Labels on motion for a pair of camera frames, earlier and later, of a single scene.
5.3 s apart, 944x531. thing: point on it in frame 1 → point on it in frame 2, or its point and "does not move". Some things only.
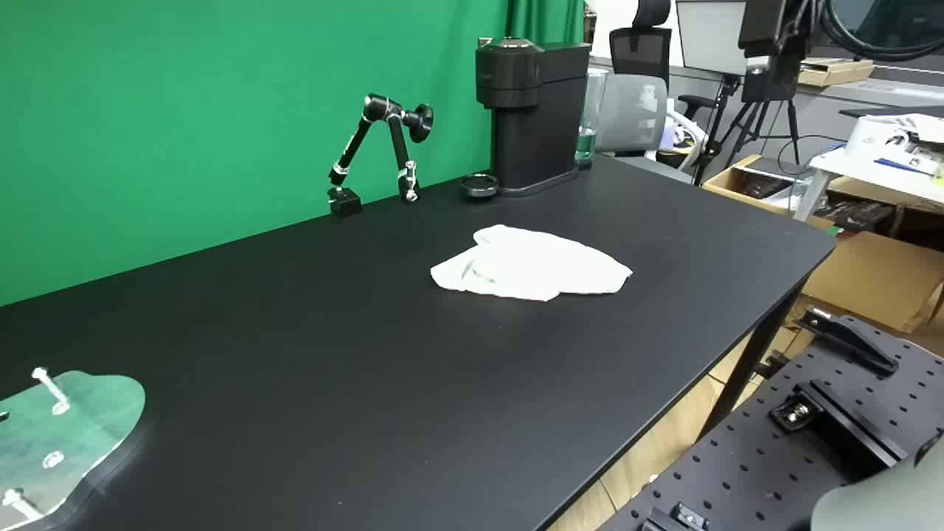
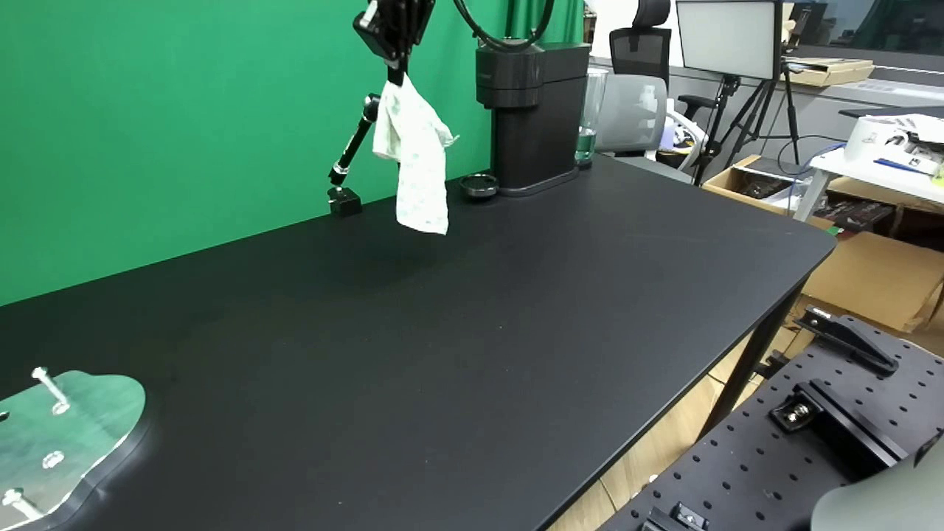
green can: [586, 149] does not move
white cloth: [529, 263] → [415, 135]
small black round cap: [481, 183] does not move
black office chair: [644, 45] does not move
